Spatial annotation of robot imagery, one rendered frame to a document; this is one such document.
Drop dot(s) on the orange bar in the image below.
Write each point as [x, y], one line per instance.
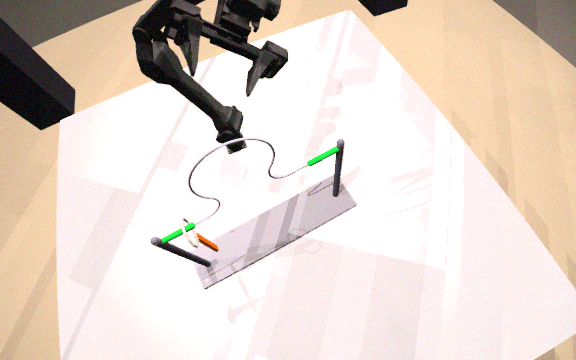
[199, 238]

